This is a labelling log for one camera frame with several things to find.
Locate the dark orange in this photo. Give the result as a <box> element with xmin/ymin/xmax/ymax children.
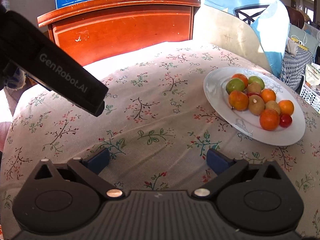
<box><xmin>259</xmin><ymin>109</ymin><xmax>280</xmax><ymax>131</ymax></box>
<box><xmin>228</xmin><ymin>90</ymin><xmax>249</xmax><ymax>111</ymax></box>

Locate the brown kiwi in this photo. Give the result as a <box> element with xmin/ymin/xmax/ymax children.
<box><xmin>265</xmin><ymin>100</ymin><xmax>281</xmax><ymax>115</ymax></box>
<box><xmin>248</xmin><ymin>95</ymin><xmax>265</xmax><ymax>116</ymax></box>
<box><xmin>246</xmin><ymin>82</ymin><xmax>262</xmax><ymax>94</ymax></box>

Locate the red tomato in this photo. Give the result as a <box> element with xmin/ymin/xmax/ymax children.
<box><xmin>246</xmin><ymin>93</ymin><xmax>261</xmax><ymax>98</ymax></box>
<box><xmin>279</xmin><ymin>113</ymin><xmax>292</xmax><ymax>128</ymax></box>

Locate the green fruit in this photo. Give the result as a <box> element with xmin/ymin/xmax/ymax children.
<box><xmin>248</xmin><ymin>76</ymin><xmax>265</xmax><ymax>89</ymax></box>
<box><xmin>226</xmin><ymin>77</ymin><xmax>246</xmax><ymax>94</ymax></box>

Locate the white gloved left hand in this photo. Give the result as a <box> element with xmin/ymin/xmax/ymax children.
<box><xmin>2</xmin><ymin>68</ymin><xmax>26</xmax><ymax>90</ymax></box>

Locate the red wooden cabinet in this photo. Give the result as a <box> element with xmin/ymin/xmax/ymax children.
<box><xmin>37</xmin><ymin>0</ymin><xmax>201</xmax><ymax>66</ymax></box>

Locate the floral tablecloth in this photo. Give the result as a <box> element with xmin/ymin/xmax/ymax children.
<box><xmin>1</xmin><ymin>41</ymin><xmax>319</xmax><ymax>239</ymax></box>

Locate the white floral plate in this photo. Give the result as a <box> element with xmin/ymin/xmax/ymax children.
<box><xmin>203</xmin><ymin>67</ymin><xmax>305</xmax><ymax>146</ymax></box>

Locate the white perforated basket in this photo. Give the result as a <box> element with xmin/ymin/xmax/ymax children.
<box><xmin>299</xmin><ymin>63</ymin><xmax>319</xmax><ymax>112</ymax></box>

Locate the houndstooth sofa cover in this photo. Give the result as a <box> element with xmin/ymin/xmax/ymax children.
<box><xmin>280</xmin><ymin>38</ymin><xmax>313</xmax><ymax>90</ymax></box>

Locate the blue cushion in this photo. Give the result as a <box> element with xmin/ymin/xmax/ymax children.
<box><xmin>200</xmin><ymin>0</ymin><xmax>290</xmax><ymax>77</ymax></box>

